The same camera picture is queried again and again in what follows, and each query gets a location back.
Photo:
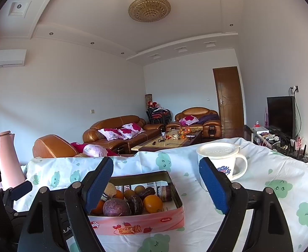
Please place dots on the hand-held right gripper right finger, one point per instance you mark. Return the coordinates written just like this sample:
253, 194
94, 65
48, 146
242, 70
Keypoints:
214, 186

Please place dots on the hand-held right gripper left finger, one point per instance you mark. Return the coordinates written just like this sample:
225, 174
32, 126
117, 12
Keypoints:
98, 183

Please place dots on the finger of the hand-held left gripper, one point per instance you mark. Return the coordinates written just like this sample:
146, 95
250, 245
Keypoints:
21, 189

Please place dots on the round sandwich cake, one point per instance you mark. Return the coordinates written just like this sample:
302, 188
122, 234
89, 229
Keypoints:
109, 190

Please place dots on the small kumquat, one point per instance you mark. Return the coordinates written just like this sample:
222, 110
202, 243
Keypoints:
118, 194

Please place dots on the orange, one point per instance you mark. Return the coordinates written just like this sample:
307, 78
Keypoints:
152, 203
98, 207

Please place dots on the purple passion fruit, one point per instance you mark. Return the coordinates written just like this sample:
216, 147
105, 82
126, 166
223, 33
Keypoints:
116, 207

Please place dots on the yellow brown round fruit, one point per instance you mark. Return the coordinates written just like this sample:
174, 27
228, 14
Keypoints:
129, 193
139, 189

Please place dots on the small jar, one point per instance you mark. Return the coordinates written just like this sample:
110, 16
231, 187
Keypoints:
164, 190

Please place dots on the pink tin box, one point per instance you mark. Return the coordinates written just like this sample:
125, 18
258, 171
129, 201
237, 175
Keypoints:
143, 221

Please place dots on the white cartoon mug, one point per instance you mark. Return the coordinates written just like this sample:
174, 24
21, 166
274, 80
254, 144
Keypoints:
228, 169

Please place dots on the pale pink pillow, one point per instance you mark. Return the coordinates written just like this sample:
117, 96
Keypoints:
95, 151

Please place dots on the pink kettle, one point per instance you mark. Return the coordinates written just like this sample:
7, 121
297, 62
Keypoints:
8, 157

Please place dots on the white mug lid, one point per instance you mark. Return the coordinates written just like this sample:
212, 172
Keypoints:
217, 149

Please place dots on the red blanket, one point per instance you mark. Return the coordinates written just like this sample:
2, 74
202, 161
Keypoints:
76, 147

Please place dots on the white red flower pillow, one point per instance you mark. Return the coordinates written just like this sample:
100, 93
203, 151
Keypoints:
127, 133
109, 134
188, 120
137, 127

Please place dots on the printed paper lining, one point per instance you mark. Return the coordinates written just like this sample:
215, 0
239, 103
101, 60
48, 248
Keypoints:
167, 207

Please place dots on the brown leather armchair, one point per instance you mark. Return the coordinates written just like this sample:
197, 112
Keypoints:
196, 110
51, 145

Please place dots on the wooden coffee table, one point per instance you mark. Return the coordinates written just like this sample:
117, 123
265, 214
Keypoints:
177, 141

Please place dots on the long brown leather sofa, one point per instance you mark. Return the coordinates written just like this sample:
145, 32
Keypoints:
109, 122

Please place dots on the pile of small oranges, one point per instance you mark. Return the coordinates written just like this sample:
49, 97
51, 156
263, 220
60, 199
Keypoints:
185, 130

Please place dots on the white green printed tablecloth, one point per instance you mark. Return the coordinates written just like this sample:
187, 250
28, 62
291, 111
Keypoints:
274, 215

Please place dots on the purple blanket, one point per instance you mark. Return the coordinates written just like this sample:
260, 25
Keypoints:
209, 118

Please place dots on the glass jar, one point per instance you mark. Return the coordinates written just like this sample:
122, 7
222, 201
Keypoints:
163, 135

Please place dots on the white box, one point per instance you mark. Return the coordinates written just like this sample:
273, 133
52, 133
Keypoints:
260, 130

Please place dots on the stacked black chairs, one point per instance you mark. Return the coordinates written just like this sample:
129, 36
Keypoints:
158, 115

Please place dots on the brown wooden door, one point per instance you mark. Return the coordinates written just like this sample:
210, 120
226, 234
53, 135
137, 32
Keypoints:
228, 97

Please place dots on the black television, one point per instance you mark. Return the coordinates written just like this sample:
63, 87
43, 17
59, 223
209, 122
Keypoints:
280, 115

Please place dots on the dark television stand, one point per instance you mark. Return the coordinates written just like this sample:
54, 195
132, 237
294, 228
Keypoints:
307, 158

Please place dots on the tall patterned vase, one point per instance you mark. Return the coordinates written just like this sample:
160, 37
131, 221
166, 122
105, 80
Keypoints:
148, 98

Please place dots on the white air conditioner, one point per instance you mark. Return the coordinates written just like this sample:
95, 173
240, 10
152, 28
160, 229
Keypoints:
9, 56

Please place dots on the square white ceiling panel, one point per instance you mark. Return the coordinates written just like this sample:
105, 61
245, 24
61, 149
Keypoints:
18, 7

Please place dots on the round gold ceiling lamp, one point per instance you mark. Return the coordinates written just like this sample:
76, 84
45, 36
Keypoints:
149, 8

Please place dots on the wall power socket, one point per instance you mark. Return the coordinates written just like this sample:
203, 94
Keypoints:
295, 88

